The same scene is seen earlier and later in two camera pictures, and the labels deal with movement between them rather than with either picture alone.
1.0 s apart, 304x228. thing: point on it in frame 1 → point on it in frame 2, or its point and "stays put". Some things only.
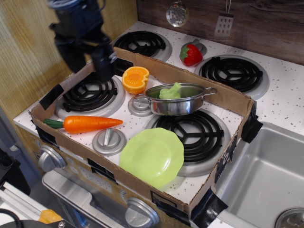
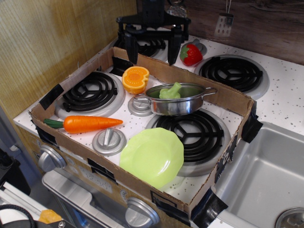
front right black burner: [206, 138] stays put
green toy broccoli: [172, 92] stays put
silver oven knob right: [139, 214] stays put
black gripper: [76, 41] → [154, 16]
